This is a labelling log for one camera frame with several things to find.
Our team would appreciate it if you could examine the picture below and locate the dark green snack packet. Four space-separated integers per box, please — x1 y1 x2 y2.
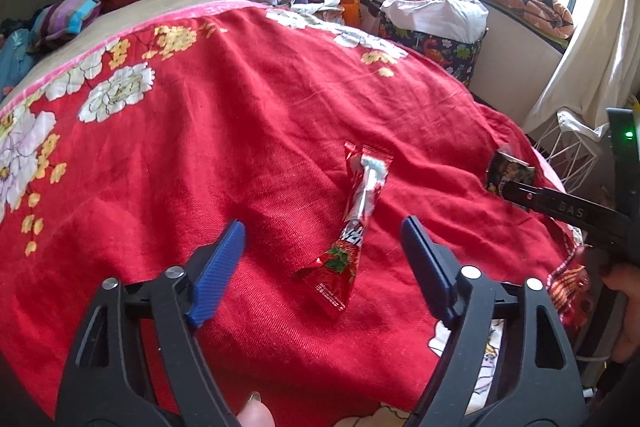
485 150 536 196

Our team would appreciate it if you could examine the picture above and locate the red stick wrapper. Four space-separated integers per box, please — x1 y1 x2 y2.
298 142 393 317

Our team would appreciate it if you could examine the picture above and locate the person's right hand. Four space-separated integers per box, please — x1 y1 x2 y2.
601 263 640 363

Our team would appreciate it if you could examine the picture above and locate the person's left hand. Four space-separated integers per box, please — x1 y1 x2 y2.
236 391 274 427

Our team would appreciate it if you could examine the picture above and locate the right cream curtain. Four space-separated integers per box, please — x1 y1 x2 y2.
522 0 639 133

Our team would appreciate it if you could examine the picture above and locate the dinosaur print laundry basket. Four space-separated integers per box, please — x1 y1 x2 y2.
378 14 487 87

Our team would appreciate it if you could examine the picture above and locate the orange patterned folded blanket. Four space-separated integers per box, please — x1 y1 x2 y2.
494 0 575 40

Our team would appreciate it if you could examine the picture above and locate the red floral blanket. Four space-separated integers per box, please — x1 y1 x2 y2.
1 2 577 426

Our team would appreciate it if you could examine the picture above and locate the white bag in basket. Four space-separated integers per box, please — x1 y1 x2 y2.
381 0 489 43

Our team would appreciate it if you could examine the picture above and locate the orange bag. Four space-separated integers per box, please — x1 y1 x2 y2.
340 0 361 28

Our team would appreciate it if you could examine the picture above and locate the striped purple blue garment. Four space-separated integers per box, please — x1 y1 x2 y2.
29 0 101 53

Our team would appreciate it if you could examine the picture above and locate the white wire side table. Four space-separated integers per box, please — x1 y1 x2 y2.
534 108 608 193

